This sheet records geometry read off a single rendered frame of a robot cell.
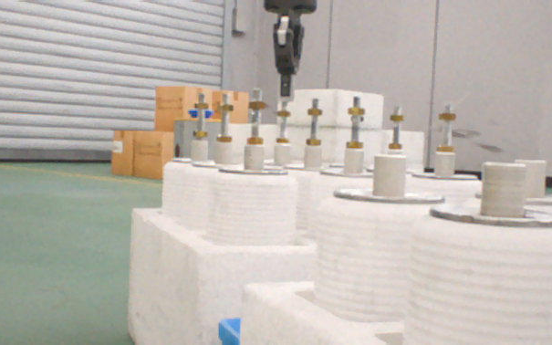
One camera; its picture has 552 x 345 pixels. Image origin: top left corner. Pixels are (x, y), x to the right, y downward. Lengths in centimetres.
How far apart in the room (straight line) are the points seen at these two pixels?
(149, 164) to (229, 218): 406
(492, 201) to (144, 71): 673
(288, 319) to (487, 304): 15
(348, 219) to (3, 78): 593
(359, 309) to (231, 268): 26
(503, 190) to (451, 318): 7
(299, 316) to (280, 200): 31
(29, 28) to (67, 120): 81
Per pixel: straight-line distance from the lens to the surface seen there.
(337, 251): 48
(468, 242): 37
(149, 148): 481
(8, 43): 639
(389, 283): 47
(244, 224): 75
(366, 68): 722
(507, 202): 41
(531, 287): 38
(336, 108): 362
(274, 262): 73
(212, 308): 72
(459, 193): 85
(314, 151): 93
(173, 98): 488
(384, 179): 50
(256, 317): 53
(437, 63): 680
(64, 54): 663
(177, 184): 98
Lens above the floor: 29
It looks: 3 degrees down
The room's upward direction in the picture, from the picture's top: 3 degrees clockwise
